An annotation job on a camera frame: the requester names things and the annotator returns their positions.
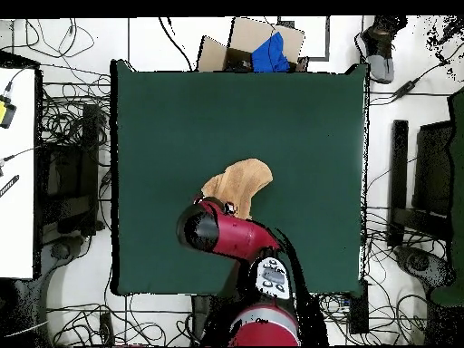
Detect tan terry towel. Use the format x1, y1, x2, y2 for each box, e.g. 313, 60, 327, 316
200, 158, 274, 221

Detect dark green table cloth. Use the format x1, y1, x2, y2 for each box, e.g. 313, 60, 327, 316
110, 59, 369, 296

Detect blue cloth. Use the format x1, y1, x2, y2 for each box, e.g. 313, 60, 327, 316
250, 31, 291, 73

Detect black chair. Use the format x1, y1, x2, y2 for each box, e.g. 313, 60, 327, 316
387, 119, 454, 247
37, 103, 106, 238

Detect open cardboard box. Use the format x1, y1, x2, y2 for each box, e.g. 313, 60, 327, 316
197, 16, 310, 73

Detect black power strip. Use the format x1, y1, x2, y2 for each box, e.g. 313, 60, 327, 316
348, 280, 370, 335

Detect person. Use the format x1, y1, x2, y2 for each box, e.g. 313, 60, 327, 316
356, 14, 409, 85

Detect black power adapter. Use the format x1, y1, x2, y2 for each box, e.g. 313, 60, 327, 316
392, 80, 418, 101

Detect white desk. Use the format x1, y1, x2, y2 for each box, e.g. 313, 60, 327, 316
0, 66, 37, 280

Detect black striped bar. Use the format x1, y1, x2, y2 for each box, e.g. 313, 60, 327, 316
0, 174, 20, 198

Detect yellow and black device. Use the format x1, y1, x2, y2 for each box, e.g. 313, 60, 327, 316
0, 94, 18, 130

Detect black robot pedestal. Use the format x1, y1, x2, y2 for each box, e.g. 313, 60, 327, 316
190, 295, 233, 347

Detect tangled black cables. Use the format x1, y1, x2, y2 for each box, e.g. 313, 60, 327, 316
363, 206, 449, 345
318, 292, 352, 327
37, 81, 111, 146
46, 303, 193, 347

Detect black square frame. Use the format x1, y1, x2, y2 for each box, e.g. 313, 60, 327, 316
276, 14, 332, 62

